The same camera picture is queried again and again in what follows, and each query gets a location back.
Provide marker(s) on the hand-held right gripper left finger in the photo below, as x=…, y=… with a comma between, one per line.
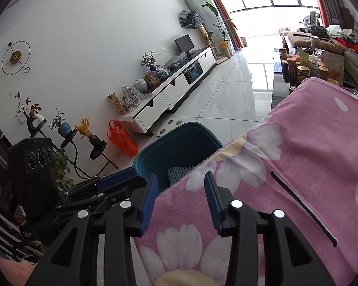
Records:
x=149, y=202

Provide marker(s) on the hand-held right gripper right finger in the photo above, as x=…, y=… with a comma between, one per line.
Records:
x=213, y=205

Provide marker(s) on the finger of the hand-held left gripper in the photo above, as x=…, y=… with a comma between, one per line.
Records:
x=83, y=207
x=116, y=178

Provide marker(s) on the white foam fruit net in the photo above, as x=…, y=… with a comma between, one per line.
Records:
x=179, y=174

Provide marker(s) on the teal trash bin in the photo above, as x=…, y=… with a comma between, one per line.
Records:
x=167, y=152

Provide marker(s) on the person's left forearm pink sleeve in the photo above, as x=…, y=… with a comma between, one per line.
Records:
x=9, y=274

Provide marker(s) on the green leafy plant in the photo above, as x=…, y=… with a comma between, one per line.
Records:
x=62, y=169

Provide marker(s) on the black plant stand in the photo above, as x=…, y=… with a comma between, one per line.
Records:
x=97, y=153

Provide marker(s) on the orange plastic bag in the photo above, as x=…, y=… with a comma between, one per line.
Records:
x=122, y=141

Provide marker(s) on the dark shelf rack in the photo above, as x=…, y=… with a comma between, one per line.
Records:
x=0, y=214

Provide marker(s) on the yellow wheat in dark vase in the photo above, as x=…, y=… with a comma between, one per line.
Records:
x=89, y=134

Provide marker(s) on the plant in blue vase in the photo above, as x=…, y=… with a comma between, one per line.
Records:
x=62, y=128

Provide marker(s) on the flowers in white vase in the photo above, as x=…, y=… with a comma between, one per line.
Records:
x=32, y=113

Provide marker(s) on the white floor mat grey dots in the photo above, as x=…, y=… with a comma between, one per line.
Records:
x=170, y=128

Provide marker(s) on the tan tube box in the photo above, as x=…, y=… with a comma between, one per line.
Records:
x=117, y=104

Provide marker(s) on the clear ship model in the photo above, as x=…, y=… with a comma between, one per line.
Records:
x=132, y=98

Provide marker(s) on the thin black strip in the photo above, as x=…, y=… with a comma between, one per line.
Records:
x=301, y=204

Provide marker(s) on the pink floral blanket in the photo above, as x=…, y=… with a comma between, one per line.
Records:
x=301, y=155

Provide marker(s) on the white black tv cabinet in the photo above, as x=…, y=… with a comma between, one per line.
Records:
x=173, y=86

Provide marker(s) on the blue white ceramic jar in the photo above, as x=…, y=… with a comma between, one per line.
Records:
x=164, y=72

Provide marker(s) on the small plant in vase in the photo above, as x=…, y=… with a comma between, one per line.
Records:
x=149, y=61

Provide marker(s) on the dark coffee table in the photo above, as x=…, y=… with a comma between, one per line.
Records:
x=279, y=92

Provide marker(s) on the clear plastic bag blue contents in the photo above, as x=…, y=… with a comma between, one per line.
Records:
x=175, y=60

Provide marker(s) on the black monitor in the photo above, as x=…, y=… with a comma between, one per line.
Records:
x=183, y=43

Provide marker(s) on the tall leafy plant yellow vase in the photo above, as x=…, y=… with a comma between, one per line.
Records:
x=223, y=44

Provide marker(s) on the wooden floor stand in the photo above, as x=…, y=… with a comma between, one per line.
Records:
x=207, y=41

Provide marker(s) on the small grey bin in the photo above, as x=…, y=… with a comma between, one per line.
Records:
x=243, y=41

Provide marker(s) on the blue patterned jacket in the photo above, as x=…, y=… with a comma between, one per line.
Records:
x=191, y=19

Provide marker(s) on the brown paper bag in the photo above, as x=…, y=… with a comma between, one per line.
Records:
x=332, y=68

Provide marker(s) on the brown covered chaise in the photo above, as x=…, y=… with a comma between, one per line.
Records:
x=301, y=38

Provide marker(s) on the white standing air conditioner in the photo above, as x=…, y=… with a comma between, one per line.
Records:
x=200, y=6

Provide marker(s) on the orange grey curtain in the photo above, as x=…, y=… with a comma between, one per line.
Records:
x=325, y=0
x=223, y=9

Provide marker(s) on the black bag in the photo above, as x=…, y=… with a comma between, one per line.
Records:
x=317, y=32

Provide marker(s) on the office chair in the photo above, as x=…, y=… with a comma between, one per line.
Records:
x=310, y=20

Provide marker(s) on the red cloth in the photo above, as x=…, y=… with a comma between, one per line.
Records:
x=352, y=46

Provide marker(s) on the white clothes pile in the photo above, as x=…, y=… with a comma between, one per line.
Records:
x=340, y=30

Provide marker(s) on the picture frame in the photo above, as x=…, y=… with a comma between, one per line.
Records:
x=152, y=79

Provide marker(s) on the round wall clock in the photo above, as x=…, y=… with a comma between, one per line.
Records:
x=15, y=57

